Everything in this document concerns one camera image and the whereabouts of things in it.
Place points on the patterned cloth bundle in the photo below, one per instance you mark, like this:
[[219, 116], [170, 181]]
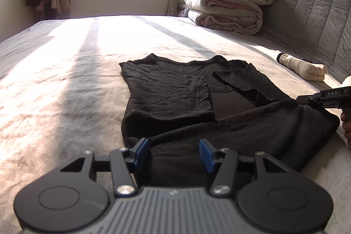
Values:
[[183, 7]]

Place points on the white plush toy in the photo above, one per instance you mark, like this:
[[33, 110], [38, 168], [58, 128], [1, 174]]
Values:
[[347, 81]]

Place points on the folded cream garment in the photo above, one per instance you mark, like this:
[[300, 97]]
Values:
[[304, 68]]

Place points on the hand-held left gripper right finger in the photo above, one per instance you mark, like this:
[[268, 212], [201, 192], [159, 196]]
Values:
[[207, 155]]

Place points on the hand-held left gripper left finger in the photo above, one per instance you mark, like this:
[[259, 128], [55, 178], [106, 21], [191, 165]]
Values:
[[142, 153]]

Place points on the black t-shirt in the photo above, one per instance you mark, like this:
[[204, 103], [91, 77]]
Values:
[[178, 91]]

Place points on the hanging pink garment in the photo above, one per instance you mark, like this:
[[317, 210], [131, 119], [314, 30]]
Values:
[[61, 1]]

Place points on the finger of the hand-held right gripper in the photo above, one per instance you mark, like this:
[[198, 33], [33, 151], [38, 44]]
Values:
[[307, 100]]

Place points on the folded beige quilt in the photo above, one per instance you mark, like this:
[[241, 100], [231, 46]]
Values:
[[224, 12]]

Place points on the grey quilted headboard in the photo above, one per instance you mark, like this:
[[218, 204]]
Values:
[[309, 17]]

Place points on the person's right hand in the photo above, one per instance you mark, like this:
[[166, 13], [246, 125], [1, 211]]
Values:
[[347, 129]]

